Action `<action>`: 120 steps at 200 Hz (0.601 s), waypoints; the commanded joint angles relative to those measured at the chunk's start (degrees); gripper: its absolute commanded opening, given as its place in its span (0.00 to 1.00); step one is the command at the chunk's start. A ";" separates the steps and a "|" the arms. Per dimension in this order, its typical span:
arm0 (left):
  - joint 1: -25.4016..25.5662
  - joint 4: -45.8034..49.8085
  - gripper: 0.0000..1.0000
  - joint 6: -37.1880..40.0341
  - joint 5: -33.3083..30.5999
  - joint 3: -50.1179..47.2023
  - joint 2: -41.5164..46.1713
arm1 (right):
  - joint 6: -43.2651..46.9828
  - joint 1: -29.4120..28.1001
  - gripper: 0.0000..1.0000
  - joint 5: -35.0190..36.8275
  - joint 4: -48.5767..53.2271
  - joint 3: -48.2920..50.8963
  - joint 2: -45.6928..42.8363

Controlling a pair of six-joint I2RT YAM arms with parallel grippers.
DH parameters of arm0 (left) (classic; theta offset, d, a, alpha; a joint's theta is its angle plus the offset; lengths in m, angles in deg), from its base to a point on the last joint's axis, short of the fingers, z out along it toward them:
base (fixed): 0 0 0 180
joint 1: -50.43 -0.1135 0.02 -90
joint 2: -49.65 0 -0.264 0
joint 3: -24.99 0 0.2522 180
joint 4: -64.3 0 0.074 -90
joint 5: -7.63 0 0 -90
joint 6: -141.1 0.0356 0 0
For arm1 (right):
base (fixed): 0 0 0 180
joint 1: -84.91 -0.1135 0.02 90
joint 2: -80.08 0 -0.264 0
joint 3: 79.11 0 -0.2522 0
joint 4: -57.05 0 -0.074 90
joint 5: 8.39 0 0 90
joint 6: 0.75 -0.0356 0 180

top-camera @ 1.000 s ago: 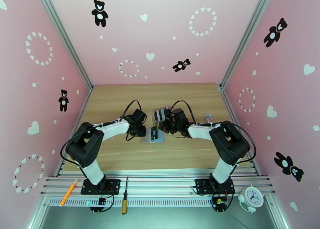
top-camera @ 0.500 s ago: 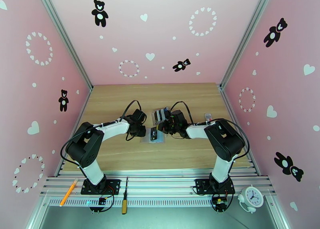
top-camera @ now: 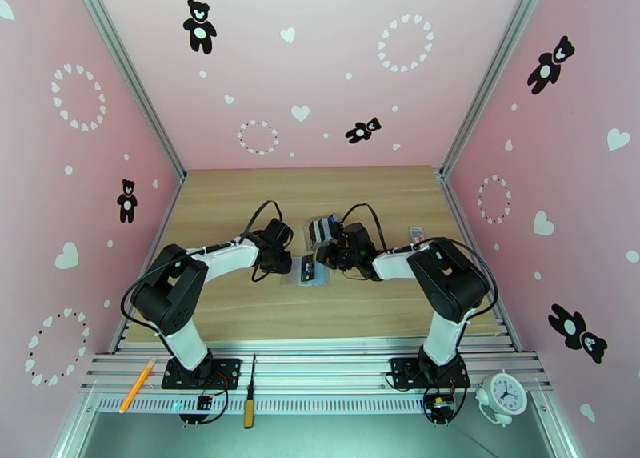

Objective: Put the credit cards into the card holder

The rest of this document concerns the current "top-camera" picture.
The black credit card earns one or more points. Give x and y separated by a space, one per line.
306 270

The blue credit card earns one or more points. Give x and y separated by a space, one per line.
330 219

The red white credit card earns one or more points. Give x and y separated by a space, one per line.
417 232

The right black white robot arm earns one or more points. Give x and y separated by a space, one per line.
452 281

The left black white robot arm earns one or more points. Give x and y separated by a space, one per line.
170 291

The clear acrylic card stand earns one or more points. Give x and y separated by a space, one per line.
310 244

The dark credit card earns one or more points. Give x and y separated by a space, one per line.
315 229

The orange pencil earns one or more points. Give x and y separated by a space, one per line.
130 396

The white alarm clock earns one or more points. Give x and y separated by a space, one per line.
506 394

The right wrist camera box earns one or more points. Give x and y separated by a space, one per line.
357 234

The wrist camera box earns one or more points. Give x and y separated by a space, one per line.
279 230
357 234

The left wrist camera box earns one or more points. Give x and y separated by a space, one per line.
279 230

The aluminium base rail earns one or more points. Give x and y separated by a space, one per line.
325 366

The aluminium side rail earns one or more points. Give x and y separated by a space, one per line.
166 216
457 211

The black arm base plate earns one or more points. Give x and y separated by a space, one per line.
225 371
400 371

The aluminium frame post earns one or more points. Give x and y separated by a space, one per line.
496 61
125 66

